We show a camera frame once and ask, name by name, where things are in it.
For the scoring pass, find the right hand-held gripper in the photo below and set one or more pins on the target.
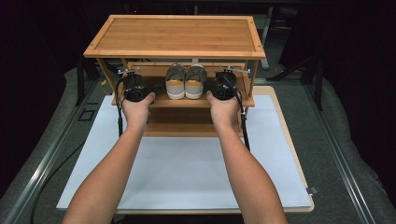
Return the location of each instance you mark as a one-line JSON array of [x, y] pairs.
[[224, 87]]

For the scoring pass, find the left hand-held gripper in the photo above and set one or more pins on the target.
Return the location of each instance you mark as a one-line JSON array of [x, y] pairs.
[[134, 88]]

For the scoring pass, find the beige low-top sneaker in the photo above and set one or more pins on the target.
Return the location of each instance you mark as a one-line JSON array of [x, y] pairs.
[[195, 81], [176, 82]]

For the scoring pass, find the bamboo shoe rack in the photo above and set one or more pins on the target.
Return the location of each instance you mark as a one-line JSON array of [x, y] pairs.
[[174, 40]]

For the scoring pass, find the person's left hand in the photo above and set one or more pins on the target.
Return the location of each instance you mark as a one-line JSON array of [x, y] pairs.
[[137, 112]]

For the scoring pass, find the person's right hand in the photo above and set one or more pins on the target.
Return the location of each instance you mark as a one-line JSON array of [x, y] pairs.
[[222, 112]]

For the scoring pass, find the square floor socket plate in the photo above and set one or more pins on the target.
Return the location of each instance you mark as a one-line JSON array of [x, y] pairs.
[[86, 115]]

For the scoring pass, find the white table mat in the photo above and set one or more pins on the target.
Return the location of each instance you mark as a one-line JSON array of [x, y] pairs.
[[174, 174]]

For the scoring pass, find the small metal clip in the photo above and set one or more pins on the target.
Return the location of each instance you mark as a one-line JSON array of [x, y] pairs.
[[312, 190]]

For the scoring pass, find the aluminium frame rail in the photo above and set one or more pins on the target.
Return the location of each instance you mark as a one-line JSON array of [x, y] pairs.
[[339, 155], [46, 158]]

